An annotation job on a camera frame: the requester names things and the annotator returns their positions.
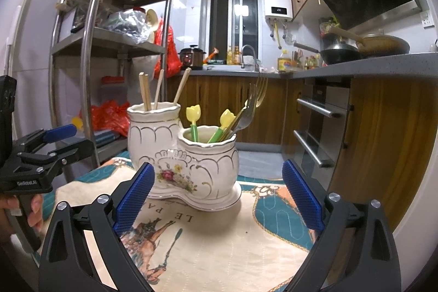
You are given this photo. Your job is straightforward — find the silver fork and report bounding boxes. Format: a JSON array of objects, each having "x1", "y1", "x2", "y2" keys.
[{"x1": 233, "y1": 83, "x2": 258, "y2": 138}]

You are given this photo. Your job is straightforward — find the person's left hand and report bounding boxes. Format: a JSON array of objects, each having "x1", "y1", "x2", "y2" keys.
[{"x1": 0, "y1": 195, "x2": 45, "y2": 243}]

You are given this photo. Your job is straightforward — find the hanging red plastic bag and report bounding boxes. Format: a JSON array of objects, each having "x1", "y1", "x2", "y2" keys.
[{"x1": 154, "y1": 16, "x2": 182, "y2": 77}]

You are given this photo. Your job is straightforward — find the row of condiment bottles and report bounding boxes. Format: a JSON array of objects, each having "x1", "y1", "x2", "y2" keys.
[{"x1": 303, "y1": 54, "x2": 322, "y2": 70}]

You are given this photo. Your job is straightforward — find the gold fork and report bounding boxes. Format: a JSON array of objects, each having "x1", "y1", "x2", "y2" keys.
[{"x1": 219, "y1": 71, "x2": 269, "y2": 142}]

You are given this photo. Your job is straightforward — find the printed teal tablecloth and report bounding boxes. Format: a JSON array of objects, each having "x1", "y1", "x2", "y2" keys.
[{"x1": 41, "y1": 157, "x2": 329, "y2": 292}]

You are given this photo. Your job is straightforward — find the grey kitchen countertop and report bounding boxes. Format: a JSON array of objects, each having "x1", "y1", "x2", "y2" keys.
[{"x1": 178, "y1": 53, "x2": 438, "y2": 80}]

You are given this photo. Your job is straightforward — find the dark plastic bag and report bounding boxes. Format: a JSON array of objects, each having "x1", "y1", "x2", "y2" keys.
[{"x1": 70, "y1": 0, "x2": 103, "y2": 33}]

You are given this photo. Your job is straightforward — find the metal shelf rack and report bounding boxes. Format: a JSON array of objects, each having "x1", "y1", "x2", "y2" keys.
[{"x1": 48, "y1": 0, "x2": 173, "y2": 176}]

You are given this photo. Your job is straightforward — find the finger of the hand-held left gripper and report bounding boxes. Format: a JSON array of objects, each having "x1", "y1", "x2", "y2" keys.
[
  {"x1": 14, "y1": 124, "x2": 77, "y2": 152},
  {"x1": 21, "y1": 140, "x2": 94, "y2": 173}
]

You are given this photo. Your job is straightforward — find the wooden chopstick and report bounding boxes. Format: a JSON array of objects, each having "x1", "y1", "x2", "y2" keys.
[
  {"x1": 144, "y1": 74, "x2": 153, "y2": 111},
  {"x1": 139, "y1": 72, "x2": 149, "y2": 111},
  {"x1": 154, "y1": 69, "x2": 165, "y2": 110},
  {"x1": 173, "y1": 67, "x2": 191, "y2": 105}
]

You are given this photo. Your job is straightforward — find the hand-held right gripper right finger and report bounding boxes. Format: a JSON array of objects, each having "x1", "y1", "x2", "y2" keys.
[{"x1": 281, "y1": 159, "x2": 402, "y2": 292}]

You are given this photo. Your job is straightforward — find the cooking oil bottle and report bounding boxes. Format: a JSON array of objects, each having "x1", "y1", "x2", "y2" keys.
[{"x1": 277, "y1": 51, "x2": 292, "y2": 72}]

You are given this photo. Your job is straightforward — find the clear plastic bag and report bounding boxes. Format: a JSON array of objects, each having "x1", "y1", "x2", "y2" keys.
[{"x1": 108, "y1": 8, "x2": 151, "y2": 44}]

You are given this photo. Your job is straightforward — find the brown wok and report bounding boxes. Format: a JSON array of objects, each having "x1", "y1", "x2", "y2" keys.
[{"x1": 328, "y1": 26, "x2": 410, "y2": 58}]

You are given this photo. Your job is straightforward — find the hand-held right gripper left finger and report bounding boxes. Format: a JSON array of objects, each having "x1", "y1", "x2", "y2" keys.
[{"x1": 38, "y1": 162, "x2": 156, "y2": 292}]

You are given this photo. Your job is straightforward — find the white ceramic utensil holder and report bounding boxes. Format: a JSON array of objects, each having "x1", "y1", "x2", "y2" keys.
[{"x1": 126, "y1": 101, "x2": 242, "y2": 211}]

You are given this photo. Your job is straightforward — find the kitchen window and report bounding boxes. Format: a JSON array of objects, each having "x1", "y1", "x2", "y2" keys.
[{"x1": 207, "y1": 0, "x2": 261, "y2": 65}]

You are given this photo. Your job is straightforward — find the dark red rice cooker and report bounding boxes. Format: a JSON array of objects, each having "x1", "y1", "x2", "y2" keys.
[{"x1": 180, "y1": 45, "x2": 206, "y2": 70}]

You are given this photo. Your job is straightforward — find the built-in oven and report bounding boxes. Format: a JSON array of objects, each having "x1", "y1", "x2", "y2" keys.
[{"x1": 281, "y1": 76, "x2": 353, "y2": 186}]

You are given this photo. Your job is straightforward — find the black wok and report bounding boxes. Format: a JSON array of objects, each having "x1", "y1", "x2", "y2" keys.
[{"x1": 293, "y1": 41, "x2": 361, "y2": 65}]

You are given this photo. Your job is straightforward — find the yellow tulip utensil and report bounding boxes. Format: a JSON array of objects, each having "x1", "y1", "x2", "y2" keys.
[
  {"x1": 207, "y1": 109, "x2": 237, "y2": 144},
  {"x1": 186, "y1": 105, "x2": 201, "y2": 142}
]

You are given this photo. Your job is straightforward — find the crumpled red plastic bag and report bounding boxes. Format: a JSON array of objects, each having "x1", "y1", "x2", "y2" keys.
[{"x1": 80, "y1": 100, "x2": 131, "y2": 137}]

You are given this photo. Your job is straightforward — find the metal faucet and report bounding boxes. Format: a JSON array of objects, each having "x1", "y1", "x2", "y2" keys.
[{"x1": 240, "y1": 45, "x2": 259, "y2": 72}]

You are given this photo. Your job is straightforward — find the red lid plastic container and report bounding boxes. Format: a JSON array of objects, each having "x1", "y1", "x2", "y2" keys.
[{"x1": 101, "y1": 76, "x2": 125, "y2": 104}]

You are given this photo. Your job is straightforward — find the blue flat trays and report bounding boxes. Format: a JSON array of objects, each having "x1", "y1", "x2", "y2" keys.
[{"x1": 94, "y1": 129, "x2": 116, "y2": 146}]

